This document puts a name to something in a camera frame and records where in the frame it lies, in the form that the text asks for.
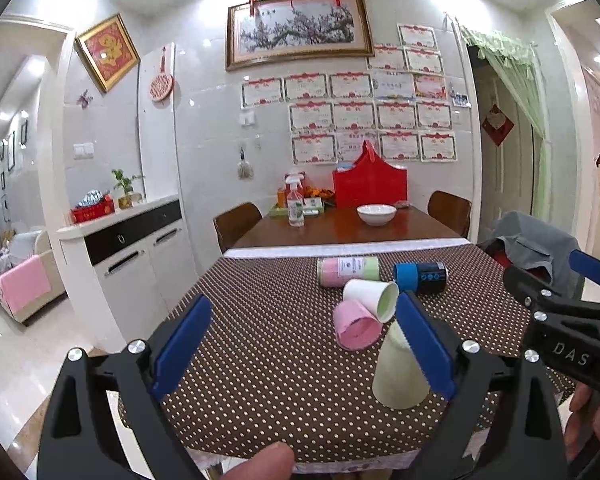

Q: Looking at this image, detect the white paper cup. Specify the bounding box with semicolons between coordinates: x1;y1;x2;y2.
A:
342;279;400;322

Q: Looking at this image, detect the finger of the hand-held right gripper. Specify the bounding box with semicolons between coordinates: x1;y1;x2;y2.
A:
502;265;600;322
568;249;600;307

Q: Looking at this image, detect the white door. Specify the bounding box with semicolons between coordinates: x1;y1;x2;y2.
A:
472;50;537;244

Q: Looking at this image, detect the hanging wall pouch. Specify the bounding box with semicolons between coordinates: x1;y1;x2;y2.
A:
236;144;253;180

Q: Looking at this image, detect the beige sofa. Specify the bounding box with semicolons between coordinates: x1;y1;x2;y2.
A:
0;230;67;324

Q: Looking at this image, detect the red gift bag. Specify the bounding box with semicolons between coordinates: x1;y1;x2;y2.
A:
332;140;409;209

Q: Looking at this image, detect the red diamond door ornament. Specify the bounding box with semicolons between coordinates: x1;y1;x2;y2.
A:
481;105;515;147

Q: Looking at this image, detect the pink paper cup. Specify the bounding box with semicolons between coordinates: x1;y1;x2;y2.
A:
332;300;382;351

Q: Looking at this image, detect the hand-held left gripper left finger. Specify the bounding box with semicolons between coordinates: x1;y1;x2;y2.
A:
36;294;213;480

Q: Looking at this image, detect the framed blossom painting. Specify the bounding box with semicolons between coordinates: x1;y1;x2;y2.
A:
226;0;376;72

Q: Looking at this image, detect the red box with packets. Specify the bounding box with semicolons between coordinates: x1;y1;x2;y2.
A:
70;190;116;224

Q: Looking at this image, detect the wooden dining table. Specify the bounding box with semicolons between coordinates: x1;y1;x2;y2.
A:
230;204;469;251

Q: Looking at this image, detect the white bowl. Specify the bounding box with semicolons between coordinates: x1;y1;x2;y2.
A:
356;204;397;226

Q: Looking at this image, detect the cream paper cup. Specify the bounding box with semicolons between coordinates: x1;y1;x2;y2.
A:
372;321;431;409

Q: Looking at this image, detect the wall of certificates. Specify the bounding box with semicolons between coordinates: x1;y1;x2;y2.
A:
241;23;458;165

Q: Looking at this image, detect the brown wooden chair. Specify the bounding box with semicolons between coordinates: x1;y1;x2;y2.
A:
427;191;472;239
213;202;264;254

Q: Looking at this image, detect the green tray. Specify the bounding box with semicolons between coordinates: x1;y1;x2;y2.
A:
267;204;327;219

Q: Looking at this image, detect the white sideboard cabinet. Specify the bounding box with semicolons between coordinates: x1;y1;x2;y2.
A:
57;195;184;356

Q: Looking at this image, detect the pink blanket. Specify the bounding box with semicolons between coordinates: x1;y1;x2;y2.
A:
0;254;52;313

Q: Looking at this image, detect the green door curtain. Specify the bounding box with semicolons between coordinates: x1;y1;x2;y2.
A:
455;22;553;222

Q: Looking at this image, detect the clear spray bottle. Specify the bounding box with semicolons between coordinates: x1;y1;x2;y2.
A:
286;176;306;227

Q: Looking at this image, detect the grey cloth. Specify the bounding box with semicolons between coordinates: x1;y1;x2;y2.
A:
489;211;586;302

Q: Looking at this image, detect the pink and green can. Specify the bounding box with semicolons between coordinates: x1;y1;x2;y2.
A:
317;256;381;288

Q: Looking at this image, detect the round red wall ornament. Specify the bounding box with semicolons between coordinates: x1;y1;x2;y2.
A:
150;46;175;104

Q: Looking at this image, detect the brown polka dot tablecloth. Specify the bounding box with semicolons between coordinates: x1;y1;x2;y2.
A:
117;245;578;466

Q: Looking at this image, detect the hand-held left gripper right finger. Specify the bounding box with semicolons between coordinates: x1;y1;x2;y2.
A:
396;291;569;480

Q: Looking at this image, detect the person's right hand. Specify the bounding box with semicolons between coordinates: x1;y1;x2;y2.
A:
564;385;600;467

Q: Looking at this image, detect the person's left hand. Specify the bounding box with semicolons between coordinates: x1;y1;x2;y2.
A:
219;442;295;480

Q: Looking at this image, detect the small potted plant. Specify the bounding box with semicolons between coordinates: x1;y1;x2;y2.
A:
111;169;146;210

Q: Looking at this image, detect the blue and black can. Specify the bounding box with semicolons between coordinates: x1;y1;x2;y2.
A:
393;261;448;295

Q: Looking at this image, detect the gold framed red picture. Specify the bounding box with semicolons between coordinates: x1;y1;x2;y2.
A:
75;13;141;93

